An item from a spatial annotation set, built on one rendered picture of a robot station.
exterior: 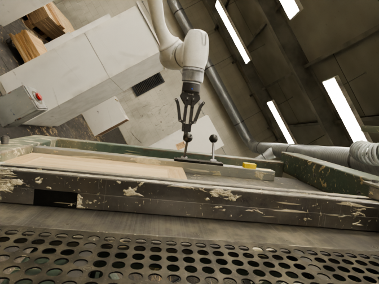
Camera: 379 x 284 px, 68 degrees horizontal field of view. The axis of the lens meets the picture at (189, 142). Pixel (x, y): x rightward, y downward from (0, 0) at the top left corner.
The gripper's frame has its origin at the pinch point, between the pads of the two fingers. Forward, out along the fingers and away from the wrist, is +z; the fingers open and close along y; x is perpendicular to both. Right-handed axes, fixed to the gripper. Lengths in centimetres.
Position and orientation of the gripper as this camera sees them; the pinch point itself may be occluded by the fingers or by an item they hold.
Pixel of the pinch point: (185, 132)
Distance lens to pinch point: 116.5
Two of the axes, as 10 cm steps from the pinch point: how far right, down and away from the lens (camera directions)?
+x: 1.0, 1.0, -9.9
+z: -1.2, 9.9, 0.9
